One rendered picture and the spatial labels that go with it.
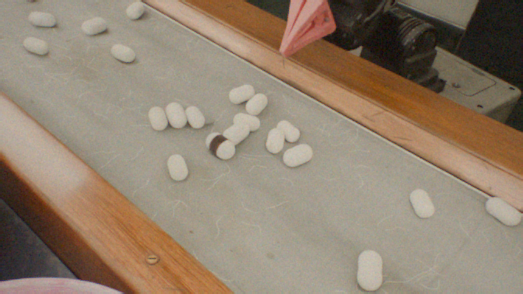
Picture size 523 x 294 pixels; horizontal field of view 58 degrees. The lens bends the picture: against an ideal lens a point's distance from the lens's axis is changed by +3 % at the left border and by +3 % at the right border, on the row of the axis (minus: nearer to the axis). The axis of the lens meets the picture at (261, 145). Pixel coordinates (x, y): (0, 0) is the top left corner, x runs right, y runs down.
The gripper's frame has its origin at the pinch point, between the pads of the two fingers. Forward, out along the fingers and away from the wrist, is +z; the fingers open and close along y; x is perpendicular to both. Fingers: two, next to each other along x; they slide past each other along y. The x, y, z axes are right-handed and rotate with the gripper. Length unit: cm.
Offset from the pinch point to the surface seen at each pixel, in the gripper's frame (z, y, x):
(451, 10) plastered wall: -108, -44, 175
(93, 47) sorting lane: 13.7, -25.5, -2.0
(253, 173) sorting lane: 15.0, 7.8, -2.9
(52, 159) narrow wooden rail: 25.3, -5.0, -15.0
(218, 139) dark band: 14.2, 2.9, -5.2
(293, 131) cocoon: 8.2, 7.3, 0.4
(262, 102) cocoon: 7.0, 0.8, 1.5
